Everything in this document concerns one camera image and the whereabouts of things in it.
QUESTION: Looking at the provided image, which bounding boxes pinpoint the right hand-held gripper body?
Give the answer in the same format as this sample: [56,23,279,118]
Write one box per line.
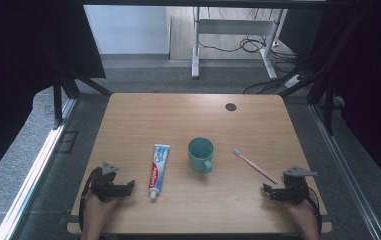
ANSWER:
[277,165,319,205]

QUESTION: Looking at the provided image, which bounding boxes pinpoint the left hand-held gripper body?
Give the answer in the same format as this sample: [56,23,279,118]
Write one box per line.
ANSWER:
[90,161,120,203]

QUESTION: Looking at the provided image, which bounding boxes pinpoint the person's right hand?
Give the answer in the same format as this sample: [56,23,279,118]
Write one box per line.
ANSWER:
[281,199,315,225]

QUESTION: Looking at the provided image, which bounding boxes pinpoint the person's left hand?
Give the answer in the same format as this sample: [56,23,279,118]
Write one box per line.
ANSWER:
[85,192,122,224]

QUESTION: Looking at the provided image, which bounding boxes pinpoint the pink toothbrush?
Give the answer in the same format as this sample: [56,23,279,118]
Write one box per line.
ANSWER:
[232,148,279,185]

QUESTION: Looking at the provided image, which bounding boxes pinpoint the white and blue toothpaste tube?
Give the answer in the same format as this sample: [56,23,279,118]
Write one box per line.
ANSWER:
[147,143,171,202]

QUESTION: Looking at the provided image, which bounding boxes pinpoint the teal cup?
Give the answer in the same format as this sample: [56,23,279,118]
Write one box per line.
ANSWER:
[187,136,215,175]

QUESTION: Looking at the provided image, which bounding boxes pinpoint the white power strip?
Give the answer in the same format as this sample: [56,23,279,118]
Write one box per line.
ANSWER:
[284,74,303,89]

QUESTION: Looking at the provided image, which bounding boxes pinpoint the dark curtain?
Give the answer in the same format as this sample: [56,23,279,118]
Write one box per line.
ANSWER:
[0,0,106,192]
[279,0,381,198]

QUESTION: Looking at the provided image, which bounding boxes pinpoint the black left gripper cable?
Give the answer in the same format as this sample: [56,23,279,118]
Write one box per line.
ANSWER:
[78,167,103,232]

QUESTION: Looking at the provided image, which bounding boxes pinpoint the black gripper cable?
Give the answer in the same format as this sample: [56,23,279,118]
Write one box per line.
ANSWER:
[78,167,103,232]
[305,187,323,234]

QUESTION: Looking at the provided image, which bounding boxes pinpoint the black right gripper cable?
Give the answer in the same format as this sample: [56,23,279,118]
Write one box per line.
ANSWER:
[305,187,323,234]

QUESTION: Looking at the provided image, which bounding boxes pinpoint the aluminium rail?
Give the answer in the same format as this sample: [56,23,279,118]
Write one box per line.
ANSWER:
[309,96,380,240]
[0,98,78,240]

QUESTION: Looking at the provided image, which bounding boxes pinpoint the black metal frame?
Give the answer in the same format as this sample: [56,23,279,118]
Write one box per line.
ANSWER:
[52,64,114,128]
[279,13,362,136]

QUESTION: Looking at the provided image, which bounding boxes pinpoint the black floor cables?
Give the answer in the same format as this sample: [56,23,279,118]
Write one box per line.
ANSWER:
[197,35,300,95]

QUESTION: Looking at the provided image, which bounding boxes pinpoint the white desk frame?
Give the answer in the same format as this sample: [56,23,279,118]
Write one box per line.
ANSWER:
[191,6,288,80]

